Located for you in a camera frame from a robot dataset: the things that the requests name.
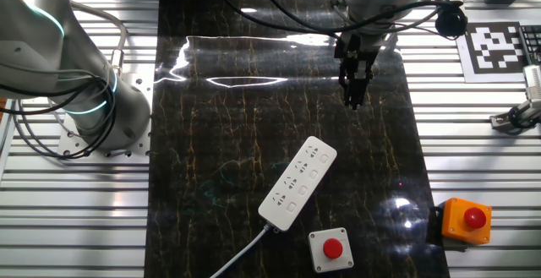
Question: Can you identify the silver camera on bracket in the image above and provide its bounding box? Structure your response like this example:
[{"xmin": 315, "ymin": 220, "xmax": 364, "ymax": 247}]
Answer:
[{"xmin": 489, "ymin": 63, "xmax": 541, "ymax": 136}]

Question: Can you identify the grey power strip cable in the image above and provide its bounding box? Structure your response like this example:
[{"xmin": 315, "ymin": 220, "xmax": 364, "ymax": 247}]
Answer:
[{"xmin": 209, "ymin": 222, "xmax": 274, "ymax": 278}]

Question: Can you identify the black keyboard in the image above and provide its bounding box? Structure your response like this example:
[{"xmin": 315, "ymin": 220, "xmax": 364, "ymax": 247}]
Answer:
[{"xmin": 517, "ymin": 24, "xmax": 541, "ymax": 66}]

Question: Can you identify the white four-socket power strip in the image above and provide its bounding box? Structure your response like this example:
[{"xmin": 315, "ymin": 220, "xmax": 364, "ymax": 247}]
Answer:
[{"xmin": 257, "ymin": 135, "xmax": 338, "ymax": 232}]

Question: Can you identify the grey box red button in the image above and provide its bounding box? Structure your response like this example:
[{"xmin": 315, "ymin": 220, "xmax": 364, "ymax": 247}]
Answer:
[{"xmin": 307, "ymin": 226, "xmax": 355, "ymax": 274}]

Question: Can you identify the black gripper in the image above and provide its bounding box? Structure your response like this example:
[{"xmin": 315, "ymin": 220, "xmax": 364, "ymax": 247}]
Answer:
[{"xmin": 333, "ymin": 30, "xmax": 384, "ymax": 111}]

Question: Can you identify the black marble pattern mat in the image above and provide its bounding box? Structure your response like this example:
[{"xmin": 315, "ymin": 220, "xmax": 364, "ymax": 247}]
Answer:
[{"xmin": 143, "ymin": 0, "xmax": 451, "ymax": 278}]

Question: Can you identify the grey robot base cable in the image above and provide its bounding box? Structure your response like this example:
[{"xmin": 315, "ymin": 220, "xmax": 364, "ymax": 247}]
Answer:
[{"xmin": 69, "ymin": 1, "xmax": 128, "ymax": 76}]

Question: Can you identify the orange box red button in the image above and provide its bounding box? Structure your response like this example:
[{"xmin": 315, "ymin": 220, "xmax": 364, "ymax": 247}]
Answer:
[{"xmin": 426, "ymin": 196, "xmax": 494, "ymax": 252}]

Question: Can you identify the black white fiducial marker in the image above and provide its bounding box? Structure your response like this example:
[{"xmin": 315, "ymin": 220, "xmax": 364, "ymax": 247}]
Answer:
[{"xmin": 455, "ymin": 20, "xmax": 534, "ymax": 84}]

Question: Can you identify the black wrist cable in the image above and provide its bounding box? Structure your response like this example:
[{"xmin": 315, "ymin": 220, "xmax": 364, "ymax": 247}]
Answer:
[{"xmin": 209, "ymin": 0, "xmax": 464, "ymax": 38}]

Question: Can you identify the black round cable connector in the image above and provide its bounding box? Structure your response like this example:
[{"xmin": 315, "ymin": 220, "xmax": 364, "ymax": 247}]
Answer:
[{"xmin": 434, "ymin": 1, "xmax": 469, "ymax": 41}]

